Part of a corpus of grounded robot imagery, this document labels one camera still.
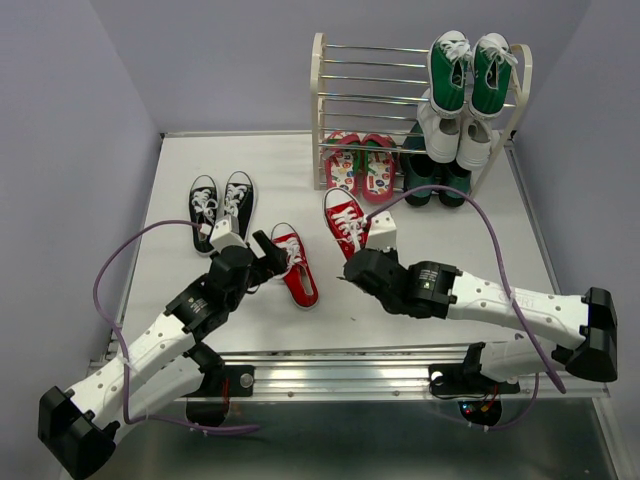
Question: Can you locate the red sneaker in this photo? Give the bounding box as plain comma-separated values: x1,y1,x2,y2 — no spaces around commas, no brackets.
271,222,319,309
323,187,369,260

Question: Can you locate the pink patterned sandal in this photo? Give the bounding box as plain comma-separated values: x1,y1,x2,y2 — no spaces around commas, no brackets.
322,131,361,195
362,133,396,204

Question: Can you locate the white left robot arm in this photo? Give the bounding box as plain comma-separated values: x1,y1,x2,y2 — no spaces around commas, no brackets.
37,231,287,479

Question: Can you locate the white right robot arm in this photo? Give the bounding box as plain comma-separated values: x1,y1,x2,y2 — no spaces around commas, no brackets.
343,249,618,390

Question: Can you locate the left dark green shoe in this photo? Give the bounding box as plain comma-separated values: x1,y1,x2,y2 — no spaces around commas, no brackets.
400,123,437,191

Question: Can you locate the dark green shoe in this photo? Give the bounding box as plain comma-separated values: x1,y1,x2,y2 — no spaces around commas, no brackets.
439,161,472,208
400,123,437,191

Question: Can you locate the right dark green shoe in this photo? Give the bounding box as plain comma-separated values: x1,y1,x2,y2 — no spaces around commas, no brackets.
439,161,472,208

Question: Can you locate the left white shoe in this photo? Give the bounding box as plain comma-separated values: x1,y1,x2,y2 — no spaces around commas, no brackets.
416,88,461,164

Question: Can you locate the white shoe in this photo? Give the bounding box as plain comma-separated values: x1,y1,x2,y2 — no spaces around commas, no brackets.
416,88,461,164
456,116,493,171

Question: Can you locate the right white shoe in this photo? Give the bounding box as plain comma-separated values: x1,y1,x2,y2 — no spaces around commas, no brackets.
456,116,493,171

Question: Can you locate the cream metal shoe shelf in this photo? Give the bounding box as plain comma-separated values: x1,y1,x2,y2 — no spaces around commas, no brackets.
310,32,534,201

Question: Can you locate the right black sneaker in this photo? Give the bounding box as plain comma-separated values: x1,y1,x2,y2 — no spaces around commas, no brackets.
223,171,257,240

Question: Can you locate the black sneaker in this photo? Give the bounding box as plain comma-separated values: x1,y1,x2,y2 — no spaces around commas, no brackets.
223,171,257,240
188,175,219,255

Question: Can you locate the left black sneaker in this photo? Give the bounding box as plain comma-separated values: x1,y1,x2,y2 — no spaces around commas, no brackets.
188,175,219,255

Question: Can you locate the left green sneaker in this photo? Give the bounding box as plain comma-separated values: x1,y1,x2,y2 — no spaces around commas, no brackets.
427,30,471,118

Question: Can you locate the green sneaker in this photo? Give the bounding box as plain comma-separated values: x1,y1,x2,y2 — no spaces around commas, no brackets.
427,30,471,118
469,32,518,121

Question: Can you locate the right green sneaker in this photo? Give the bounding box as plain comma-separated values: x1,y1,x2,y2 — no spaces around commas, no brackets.
469,32,518,121

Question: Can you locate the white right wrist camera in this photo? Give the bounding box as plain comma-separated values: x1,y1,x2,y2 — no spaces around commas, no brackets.
366,211,397,253

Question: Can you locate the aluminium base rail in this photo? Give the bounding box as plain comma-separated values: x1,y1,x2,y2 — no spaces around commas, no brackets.
79,339,611,402

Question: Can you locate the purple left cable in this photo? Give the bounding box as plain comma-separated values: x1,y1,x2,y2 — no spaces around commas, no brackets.
93,221,261,436

